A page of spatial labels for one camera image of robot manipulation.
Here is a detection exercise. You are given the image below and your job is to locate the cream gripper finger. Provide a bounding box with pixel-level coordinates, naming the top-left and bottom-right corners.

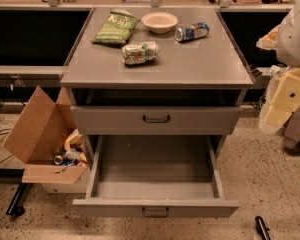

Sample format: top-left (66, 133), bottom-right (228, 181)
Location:
top-left (258, 103), bottom-right (292, 134)
top-left (271, 68), bottom-right (300, 112)

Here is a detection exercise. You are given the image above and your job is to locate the crushed 7up can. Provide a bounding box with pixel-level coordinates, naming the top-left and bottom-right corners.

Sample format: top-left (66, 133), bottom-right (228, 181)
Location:
top-left (121, 41), bottom-right (159, 65)

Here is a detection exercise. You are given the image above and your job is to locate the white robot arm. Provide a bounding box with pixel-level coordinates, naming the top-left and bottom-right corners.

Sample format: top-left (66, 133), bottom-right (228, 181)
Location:
top-left (256, 0), bottom-right (300, 150)

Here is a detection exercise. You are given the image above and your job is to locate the blue pepsi can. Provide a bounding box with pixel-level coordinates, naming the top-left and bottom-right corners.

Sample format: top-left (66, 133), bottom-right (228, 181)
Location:
top-left (175, 22), bottom-right (210, 42)

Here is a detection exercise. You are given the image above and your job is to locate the grey drawer cabinet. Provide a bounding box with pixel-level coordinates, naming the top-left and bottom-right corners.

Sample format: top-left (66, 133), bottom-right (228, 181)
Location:
top-left (60, 6), bottom-right (255, 144)

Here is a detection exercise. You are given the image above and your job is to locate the open grey middle drawer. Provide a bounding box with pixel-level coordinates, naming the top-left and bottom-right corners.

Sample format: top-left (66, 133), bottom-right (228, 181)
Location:
top-left (73, 135), bottom-right (239, 218)

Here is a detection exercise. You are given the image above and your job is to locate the closed grey top drawer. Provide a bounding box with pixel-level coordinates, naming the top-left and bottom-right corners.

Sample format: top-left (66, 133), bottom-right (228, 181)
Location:
top-left (71, 106), bottom-right (240, 135)

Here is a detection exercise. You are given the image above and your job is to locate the small can in box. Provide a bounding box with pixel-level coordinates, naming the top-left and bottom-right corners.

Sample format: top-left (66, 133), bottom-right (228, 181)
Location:
top-left (54, 153), bottom-right (65, 165)

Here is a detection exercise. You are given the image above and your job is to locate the black tool on floor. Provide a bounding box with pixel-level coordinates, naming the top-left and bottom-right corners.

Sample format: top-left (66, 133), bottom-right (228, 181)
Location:
top-left (255, 216), bottom-right (271, 240)

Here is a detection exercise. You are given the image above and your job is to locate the white paper bowl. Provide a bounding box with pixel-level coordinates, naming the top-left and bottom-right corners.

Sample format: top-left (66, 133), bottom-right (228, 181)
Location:
top-left (142, 12), bottom-right (178, 34)

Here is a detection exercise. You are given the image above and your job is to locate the green chip bag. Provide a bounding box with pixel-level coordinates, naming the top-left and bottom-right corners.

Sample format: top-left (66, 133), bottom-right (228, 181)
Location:
top-left (92, 9), bottom-right (139, 45)

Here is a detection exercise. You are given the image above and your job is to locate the open cardboard box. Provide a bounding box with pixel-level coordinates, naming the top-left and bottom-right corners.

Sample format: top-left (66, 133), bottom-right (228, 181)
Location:
top-left (3, 86), bottom-right (86, 184)

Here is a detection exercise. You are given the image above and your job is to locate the black floor stand leg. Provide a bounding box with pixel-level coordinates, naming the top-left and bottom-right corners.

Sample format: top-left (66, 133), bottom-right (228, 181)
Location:
top-left (0, 168), bottom-right (32, 217)

